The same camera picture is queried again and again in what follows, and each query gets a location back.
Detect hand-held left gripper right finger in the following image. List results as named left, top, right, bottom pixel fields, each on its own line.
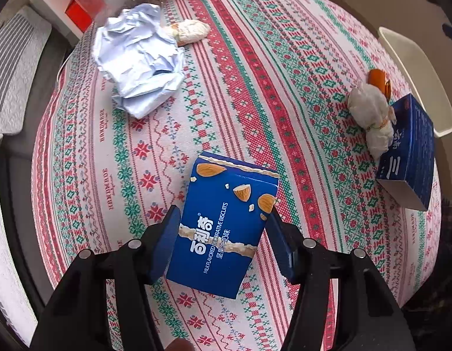
left=268, top=212, right=416, bottom=351

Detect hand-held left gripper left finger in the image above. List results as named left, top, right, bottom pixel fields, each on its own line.
left=30, top=205, right=183, bottom=351

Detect blue biscuit box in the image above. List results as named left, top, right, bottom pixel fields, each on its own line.
left=165, top=151, right=281, bottom=300

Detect white chair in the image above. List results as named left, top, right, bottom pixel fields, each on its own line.
left=377, top=26, right=452, bottom=137

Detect person's left hand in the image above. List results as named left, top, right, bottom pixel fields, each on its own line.
left=164, top=338, right=192, bottom=351

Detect grey striped seat cover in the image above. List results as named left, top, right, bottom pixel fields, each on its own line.
left=0, top=133, right=40, bottom=337

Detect flat dark blue box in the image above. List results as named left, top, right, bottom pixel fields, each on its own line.
left=375, top=93, right=436, bottom=212

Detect crumpled light blue paper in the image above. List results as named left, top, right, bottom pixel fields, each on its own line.
left=94, top=3, right=186, bottom=119

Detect white crumpled wrapper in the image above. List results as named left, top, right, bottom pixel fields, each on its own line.
left=164, top=19, right=211, bottom=47

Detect red box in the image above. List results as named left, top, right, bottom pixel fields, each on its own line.
left=65, top=0, right=106, bottom=41

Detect white cable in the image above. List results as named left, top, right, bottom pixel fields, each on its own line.
left=56, top=49, right=75, bottom=92

